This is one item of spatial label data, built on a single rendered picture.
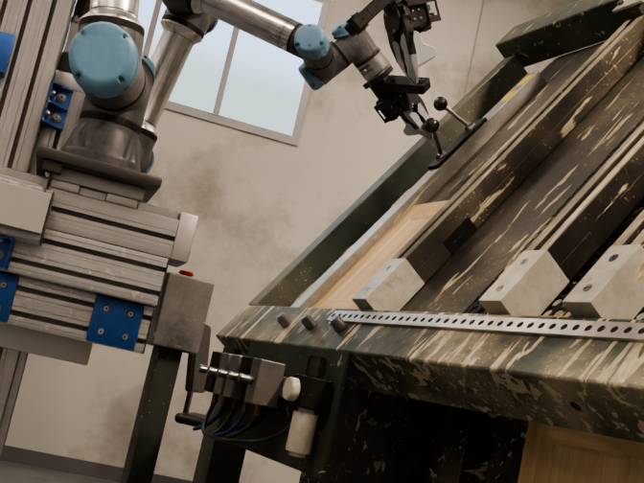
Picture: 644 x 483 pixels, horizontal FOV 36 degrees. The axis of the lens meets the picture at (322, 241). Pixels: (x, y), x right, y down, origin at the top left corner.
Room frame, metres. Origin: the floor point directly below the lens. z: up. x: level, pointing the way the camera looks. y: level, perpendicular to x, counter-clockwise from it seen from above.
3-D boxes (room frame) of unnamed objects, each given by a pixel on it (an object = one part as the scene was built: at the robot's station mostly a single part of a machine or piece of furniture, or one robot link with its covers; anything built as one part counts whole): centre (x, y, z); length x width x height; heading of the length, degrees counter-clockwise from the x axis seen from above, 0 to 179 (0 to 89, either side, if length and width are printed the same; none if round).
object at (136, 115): (1.83, 0.44, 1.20); 0.13 x 0.12 x 0.14; 1
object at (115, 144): (1.83, 0.44, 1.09); 0.15 x 0.15 x 0.10
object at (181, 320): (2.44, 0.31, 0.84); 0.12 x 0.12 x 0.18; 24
